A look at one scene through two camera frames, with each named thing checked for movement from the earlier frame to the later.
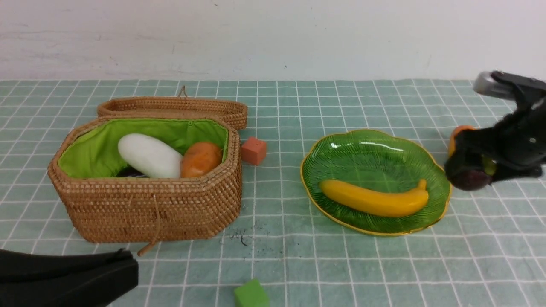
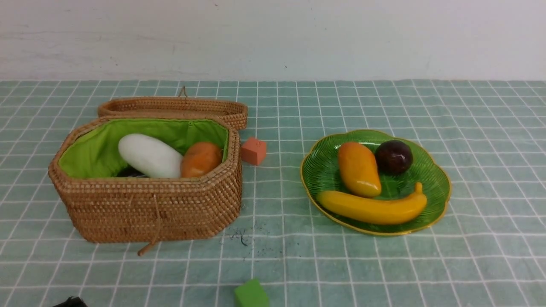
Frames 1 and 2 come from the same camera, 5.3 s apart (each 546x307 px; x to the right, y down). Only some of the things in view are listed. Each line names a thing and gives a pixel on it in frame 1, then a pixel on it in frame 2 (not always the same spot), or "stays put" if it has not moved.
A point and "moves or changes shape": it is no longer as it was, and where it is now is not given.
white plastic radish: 151,156 stays put
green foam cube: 251,294 stays put
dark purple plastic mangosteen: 469,179 to 393,157
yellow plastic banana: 378,202 moves or changes shape
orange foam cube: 254,151 stays put
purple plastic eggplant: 127,171 stays put
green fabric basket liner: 92,150 stays put
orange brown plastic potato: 199,158 stays put
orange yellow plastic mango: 452,138 to 358,170
